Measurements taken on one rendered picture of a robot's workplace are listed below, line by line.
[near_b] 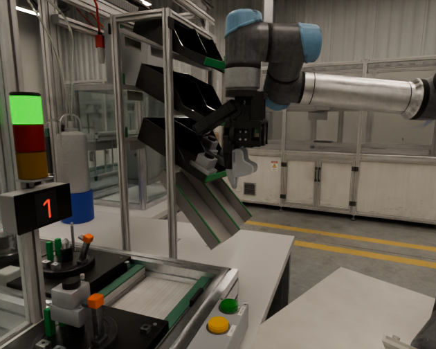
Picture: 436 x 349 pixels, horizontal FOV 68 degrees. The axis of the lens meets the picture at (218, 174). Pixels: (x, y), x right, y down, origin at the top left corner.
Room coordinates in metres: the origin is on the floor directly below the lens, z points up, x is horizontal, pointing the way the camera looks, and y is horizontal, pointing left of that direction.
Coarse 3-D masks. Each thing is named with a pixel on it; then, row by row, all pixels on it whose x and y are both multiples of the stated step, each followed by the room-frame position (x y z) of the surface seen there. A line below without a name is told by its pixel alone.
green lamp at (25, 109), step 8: (16, 96) 0.58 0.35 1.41; (24, 96) 0.58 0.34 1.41; (32, 96) 0.59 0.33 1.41; (16, 104) 0.58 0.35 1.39; (24, 104) 0.58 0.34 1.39; (32, 104) 0.59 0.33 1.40; (40, 104) 0.60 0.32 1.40; (16, 112) 0.58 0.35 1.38; (24, 112) 0.58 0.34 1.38; (32, 112) 0.59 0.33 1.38; (40, 112) 0.60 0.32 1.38; (16, 120) 0.58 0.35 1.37; (24, 120) 0.58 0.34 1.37; (32, 120) 0.58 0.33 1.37; (40, 120) 0.60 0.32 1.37
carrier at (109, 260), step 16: (64, 240) 0.82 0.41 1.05; (48, 256) 0.82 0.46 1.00; (64, 256) 0.81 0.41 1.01; (96, 256) 0.89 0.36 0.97; (112, 256) 0.89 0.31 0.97; (128, 256) 0.89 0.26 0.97; (48, 272) 0.76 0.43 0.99; (64, 272) 0.76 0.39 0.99; (80, 272) 0.78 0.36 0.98; (96, 272) 0.79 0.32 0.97; (112, 272) 0.82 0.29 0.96; (48, 288) 0.71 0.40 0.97
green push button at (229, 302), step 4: (224, 300) 0.66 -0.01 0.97; (228, 300) 0.66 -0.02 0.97; (232, 300) 0.66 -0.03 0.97; (220, 304) 0.65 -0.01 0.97; (224, 304) 0.64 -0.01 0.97; (228, 304) 0.64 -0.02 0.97; (232, 304) 0.64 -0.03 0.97; (236, 304) 0.64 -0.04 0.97; (224, 308) 0.63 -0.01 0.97; (228, 308) 0.63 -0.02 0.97; (232, 308) 0.63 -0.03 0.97; (236, 308) 0.63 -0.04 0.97; (228, 312) 0.63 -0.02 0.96
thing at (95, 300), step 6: (96, 294) 0.51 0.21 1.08; (90, 300) 0.49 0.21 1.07; (96, 300) 0.49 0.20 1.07; (102, 300) 0.50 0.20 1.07; (84, 306) 0.50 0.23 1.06; (90, 306) 0.49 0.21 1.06; (96, 306) 0.49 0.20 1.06; (96, 312) 0.49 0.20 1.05; (96, 318) 0.49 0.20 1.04; (102, 318) 0.50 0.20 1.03; (96, 324) 0.49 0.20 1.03; (102, 324) 0.50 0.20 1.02; (96, 330) 0.49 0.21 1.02; (102, 330) 0.50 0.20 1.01; (96, 336) 0.49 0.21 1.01; (102, 336) 0.50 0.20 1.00
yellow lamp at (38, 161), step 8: (16, 152) 0.58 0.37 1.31; (24, 152) 0.58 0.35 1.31; (32, 152) 0.58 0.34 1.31; (40, 152) 0.59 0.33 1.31; (16, 160) 0.59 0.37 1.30; (24, 160) 0.58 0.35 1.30; (32, 160) 0.58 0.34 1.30; (40, 160) 0.59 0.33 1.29; (24, 168) 0.58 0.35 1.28; (32, 168) 0.58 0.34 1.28; (40, 168) 0.59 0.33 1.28; (24, 176) 0.58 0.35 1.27; (32, 176) 0.58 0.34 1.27; (40, 176) 0.59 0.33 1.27
